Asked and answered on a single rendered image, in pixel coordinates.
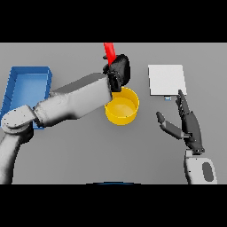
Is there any yellow bowl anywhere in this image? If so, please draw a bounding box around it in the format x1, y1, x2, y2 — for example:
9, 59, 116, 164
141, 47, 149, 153
104, 86, 140, 126

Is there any red beaker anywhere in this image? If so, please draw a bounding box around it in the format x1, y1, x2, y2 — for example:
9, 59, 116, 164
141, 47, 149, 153
103, 43, 117, 67

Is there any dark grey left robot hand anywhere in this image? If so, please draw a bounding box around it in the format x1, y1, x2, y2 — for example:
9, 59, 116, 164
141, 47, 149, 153
102, 53, 131, 93

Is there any flat pale square scale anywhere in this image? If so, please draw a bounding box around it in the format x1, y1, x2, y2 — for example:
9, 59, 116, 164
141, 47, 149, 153
147, 64, 188, 101

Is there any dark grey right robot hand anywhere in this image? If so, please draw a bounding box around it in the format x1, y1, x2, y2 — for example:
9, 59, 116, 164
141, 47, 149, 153
155, 89, 206, 155

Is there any blue tray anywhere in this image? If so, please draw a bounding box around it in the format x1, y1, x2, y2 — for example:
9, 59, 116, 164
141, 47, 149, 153
0, 66, 53, 130

